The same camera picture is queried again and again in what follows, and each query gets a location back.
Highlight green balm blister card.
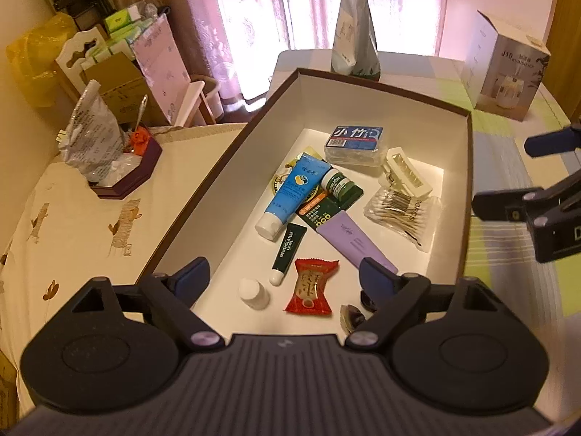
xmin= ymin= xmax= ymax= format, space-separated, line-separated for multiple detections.
xmin=271 ymin=145 xmax=365 ymax=237

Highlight clear bag of cotton swabs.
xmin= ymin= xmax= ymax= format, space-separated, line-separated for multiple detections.
xmin=363 ymin=186 xmax=442 ymax=253

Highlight red candy packet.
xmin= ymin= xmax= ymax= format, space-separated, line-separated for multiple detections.
xmin=284 ymin=258 xmax=340 ymax=316

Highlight cream hair claw clip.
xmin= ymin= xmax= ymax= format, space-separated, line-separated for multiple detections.
xmin=379 ymin=146 xmax=432 ymax=198

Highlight cream bear print blanket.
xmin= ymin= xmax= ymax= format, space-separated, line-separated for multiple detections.
xmin=0 ymin=122 xmax=250 ymax=419

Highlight pink curtain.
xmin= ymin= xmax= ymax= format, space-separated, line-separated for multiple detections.
xmin=175 ymin=0 xmax=477 ymax=101

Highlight purple cream tube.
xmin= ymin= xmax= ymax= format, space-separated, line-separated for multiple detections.
xmin=316 ymin=211 xmax=399 ymax=278

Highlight purple hexagonal box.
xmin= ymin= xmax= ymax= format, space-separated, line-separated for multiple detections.
xmin=88 ymin=135 xmax=163 ymax=199

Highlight clear plastic box blue label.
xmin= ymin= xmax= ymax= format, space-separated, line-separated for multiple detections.
xmin=324 ymin=125 xmax=388 ymax=166

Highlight grey green standing pouch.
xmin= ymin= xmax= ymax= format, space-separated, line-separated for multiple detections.
xmin=330 ymin=0 xmax=379 ymax=78

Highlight blue and white cream tube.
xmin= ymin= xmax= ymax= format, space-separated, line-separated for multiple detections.
xmin=254 ymin=154 xmax=328 ymax=241

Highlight white humidifier carton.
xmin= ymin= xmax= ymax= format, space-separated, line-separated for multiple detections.
xmin=460 ymin=9 xmax=551 ymax=122

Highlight metal spoon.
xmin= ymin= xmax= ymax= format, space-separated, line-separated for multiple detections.
xmin=133 ymin=94 xmax=150 ymax=132

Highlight orange flower ornament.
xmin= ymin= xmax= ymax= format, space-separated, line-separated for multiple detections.
xmin=127 ymin=128 xmax=151 ymax=155

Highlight small white pill bottle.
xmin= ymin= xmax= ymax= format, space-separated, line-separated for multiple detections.
xmin=239 ymin=278 xmax=271 ymax=310

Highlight brown cardboard carton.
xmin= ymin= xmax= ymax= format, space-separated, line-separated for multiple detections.
xmin=82 ymin=52 xmax=168 ymax=128

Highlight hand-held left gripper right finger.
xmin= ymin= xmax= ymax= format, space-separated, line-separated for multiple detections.
xmin=345 ymin=257 xmax=504 ymax=350

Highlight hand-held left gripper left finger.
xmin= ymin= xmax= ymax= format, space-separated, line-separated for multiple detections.
xmin=68 ymin=257 xmax=224 ymax=352

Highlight dark green lip gel tube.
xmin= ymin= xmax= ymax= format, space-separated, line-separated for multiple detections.
xmin=268 ymin=224 xmax=308 ymax=287

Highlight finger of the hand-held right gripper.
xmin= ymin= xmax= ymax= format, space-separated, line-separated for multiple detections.
xmin=471 ymin=173 xmax=581 ymax=228
xmin=523 ymin=124 xmax=581 ymax=159

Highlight clear printed plastic bag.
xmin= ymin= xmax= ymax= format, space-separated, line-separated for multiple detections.
xmin=57 ymin=79 xmax=137 ymax=187

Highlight brown cardboard box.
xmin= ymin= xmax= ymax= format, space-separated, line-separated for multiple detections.
xmin=138 ymin=67 xmax=475 ymax=328

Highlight pink paper bag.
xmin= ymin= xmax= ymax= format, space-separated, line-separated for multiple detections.
xmin=131 ymin=13 xmax=194 ymax=125

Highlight yellow plastic bag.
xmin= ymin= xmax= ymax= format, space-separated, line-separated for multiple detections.
xmin=5 ymin=13 xmax=78 ymax=107

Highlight green tissue packs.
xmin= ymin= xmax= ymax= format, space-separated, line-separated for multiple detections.
xmin=104 ymin=4 xmax=157 ymax=51

